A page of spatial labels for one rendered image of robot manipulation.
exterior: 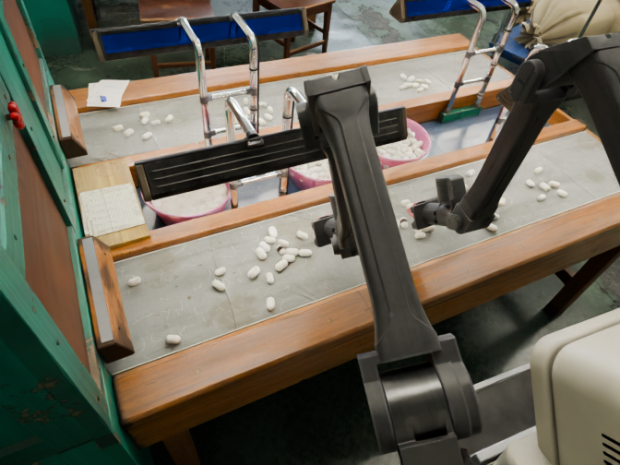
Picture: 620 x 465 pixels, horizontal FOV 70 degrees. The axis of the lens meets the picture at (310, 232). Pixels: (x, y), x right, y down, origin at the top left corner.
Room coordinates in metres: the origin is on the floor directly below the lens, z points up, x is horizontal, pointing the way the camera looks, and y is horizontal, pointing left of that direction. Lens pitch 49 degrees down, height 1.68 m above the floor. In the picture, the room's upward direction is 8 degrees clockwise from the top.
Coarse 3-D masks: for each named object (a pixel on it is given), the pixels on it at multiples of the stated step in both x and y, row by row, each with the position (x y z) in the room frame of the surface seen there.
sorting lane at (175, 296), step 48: (576, 144) 1.45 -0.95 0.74; (432, 192) 1.07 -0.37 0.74; (528, 192) 1.13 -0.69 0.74; (576, 192) 1.16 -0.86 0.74; (240, 240) 0.76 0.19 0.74; (288, 240) 0.78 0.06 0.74; (432, 240) 0.86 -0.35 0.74; (480, 240) 0.89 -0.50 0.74; (144, 288) 0.57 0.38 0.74; (192, 288) 0.59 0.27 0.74; (240, 288) 0.61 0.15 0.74; (288, 288) 0.63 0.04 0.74; (336, 288) 0.65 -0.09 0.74; (144, 336) 0.45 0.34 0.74; (192, 336) 0.46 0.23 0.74
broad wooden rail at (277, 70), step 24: (360, 48) 1.92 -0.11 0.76; (384, 48) 1.95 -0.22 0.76; (408, 48) 1.98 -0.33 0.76; (432, 48) 2.02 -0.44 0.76; (456, 48) 2.06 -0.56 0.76; (192, 72) 1.53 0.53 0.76; (216, 72) 1.56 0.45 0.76; (240, 72) 1.58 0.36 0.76; (264, 72) 1.61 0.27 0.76; (288, 72) 1.63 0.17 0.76; (312, 72) 1.67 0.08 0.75; (144, 96) 1.33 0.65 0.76; (168, 96) 1.37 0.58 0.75
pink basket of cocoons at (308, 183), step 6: (294, 174) 1.05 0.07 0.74; (300, 174) 1.03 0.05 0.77; (294, 180) 1.07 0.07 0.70; (306, 180) 1.03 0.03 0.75; (312, 180) 1.03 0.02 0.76; (318, 180) 1.02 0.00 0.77; (324, 180) 1.02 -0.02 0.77; (330, 180) 1.02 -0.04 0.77; (300, 186) 1.06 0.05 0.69; (306, 186) 1.05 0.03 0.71; (312, 186) 1.04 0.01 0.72
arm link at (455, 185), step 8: (440, 176) 0.85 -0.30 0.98; (448, 176) 0.83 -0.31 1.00; (456, 176) 0.81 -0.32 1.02; (440, 184) 0.81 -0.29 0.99; (448, 184) 0.80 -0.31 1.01; (456, 184) 0.80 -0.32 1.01; (464, 184) 0.80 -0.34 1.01; (440, 192) 0.80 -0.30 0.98; (448, 192) 0.79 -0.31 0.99; (456, 192) 0.78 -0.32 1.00; (464, 192) 0.79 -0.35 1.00; (440, 200) 0.79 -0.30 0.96; (448, 200) 0.78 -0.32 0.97; (456, 200) 0.77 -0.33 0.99; (448, 216) 0.73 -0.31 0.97; (456, 216) 0.72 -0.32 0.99; (448, 224) 0.72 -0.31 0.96; (456, 224) 0.70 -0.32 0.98
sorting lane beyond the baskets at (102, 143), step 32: (384, 64) 1.85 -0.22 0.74; (416, 64) 1.90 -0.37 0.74; (448, 64) 1.94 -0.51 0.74; (480, 64) 1.98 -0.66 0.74; (192, 96) 1.41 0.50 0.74; (384, 96) 1.59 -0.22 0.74; (416, 96) 1.63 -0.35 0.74; (96, 128) 1.15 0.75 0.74; (128, 128) 1.17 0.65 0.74; (160, 128) 1.20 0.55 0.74; (192, 128) 1.22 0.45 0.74; (96, 160) 1.00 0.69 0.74
